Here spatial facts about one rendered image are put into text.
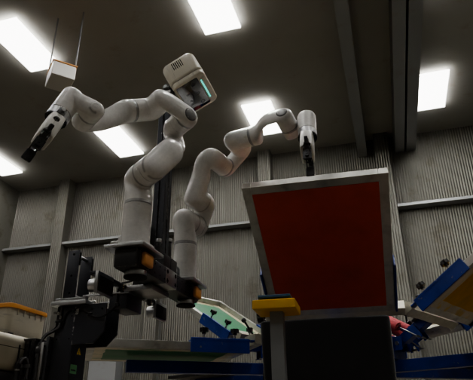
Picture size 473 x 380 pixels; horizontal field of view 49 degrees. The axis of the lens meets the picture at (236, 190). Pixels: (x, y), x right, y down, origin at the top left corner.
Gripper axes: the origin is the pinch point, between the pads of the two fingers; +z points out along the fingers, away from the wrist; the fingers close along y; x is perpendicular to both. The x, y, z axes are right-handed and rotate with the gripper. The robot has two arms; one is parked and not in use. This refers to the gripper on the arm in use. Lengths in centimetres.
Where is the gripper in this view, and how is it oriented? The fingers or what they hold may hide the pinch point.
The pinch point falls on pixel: (309, 165)
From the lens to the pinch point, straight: 193.6
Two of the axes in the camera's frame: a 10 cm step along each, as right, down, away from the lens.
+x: 9.7, -1.1, -2.1
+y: -2.3, -6.6, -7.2
